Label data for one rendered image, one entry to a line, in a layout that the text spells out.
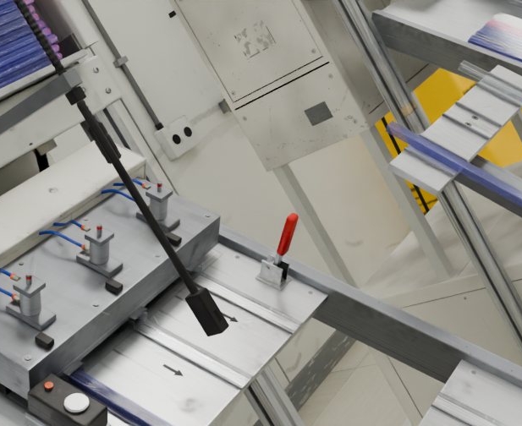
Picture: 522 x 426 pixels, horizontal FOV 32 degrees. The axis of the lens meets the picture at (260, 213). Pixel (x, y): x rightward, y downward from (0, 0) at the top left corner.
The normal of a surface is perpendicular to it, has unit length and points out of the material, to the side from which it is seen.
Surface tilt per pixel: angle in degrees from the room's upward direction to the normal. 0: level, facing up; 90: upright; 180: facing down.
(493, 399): 43
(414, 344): 90
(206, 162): 90
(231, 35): 90
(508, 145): 90
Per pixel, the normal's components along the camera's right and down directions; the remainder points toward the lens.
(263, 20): -0.53, 0.45
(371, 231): 0.69, -0.26
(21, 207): 0.11, -0.80
